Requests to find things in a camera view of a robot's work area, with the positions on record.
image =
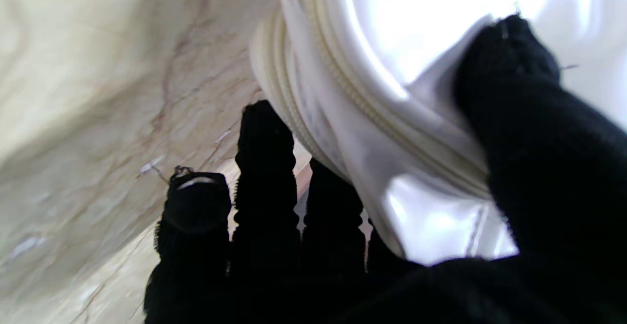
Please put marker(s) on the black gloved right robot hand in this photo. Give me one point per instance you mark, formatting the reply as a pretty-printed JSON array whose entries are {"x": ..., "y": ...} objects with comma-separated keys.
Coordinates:
[{"x": 539, "y": 191}]

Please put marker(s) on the cream white cosmetics bag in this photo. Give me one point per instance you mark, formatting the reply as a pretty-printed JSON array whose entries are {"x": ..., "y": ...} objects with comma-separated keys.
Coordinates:
[{"x": 401, "y": 93}]

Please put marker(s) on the tiny white table scrap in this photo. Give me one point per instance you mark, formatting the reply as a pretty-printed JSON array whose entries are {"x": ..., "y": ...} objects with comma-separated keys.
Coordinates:
[{"x": 152, "y": 166}]

